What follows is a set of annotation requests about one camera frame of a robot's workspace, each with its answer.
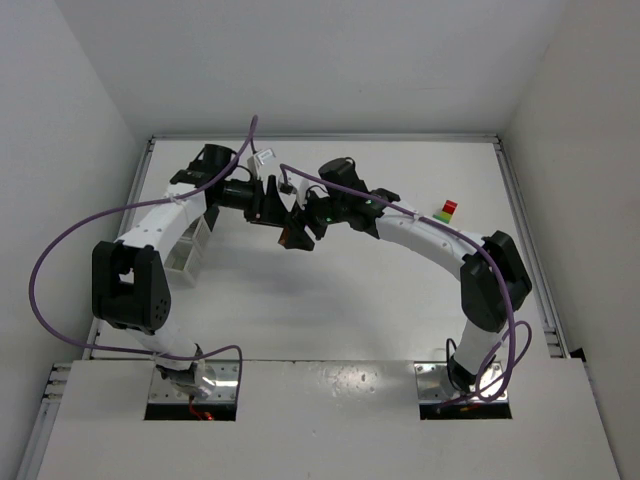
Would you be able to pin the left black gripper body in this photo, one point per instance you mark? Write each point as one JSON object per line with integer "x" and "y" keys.
{"x": 256, "y": 201}

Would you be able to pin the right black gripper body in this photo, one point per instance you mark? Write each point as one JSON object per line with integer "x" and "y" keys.
{"x": 313, "y": 220}

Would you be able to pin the red green yellow lego tower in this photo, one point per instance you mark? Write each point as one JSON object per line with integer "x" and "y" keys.
{"x": 446, "y": 213}

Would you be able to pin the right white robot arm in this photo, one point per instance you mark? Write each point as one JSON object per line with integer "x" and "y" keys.
{"x": 493, "y": 279}

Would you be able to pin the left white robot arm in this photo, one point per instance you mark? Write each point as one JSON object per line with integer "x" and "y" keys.
{"x": 130, "y": 290}

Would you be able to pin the white slotted container far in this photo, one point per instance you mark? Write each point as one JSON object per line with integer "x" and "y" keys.
{"x": 198, "y": 234}

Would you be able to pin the white slotted container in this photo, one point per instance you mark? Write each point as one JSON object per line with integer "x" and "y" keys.
{"x": 183, "y": 265}
{"x": 198, "y": 234}

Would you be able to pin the white slotted container near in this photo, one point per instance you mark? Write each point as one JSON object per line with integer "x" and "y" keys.
{"x": 183, "y": 265}

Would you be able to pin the white front cover panel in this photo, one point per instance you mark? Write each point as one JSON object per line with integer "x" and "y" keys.
{"x": 307, "y": 420}

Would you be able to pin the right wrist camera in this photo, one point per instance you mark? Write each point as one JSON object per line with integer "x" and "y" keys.
{"x": 287, "y": 187}

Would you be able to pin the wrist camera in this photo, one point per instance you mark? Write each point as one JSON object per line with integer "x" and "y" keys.
{"x": 258, "y": 160}
{"x": 287, "y": 187}

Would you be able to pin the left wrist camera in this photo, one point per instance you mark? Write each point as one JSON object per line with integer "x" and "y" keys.
{"x": 258, "y": 160}

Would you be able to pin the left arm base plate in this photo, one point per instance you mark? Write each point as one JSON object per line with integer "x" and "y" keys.
{"x": 206, "y": 382}

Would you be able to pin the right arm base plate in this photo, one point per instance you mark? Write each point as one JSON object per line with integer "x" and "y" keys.
{"x": 434, "y": 386}

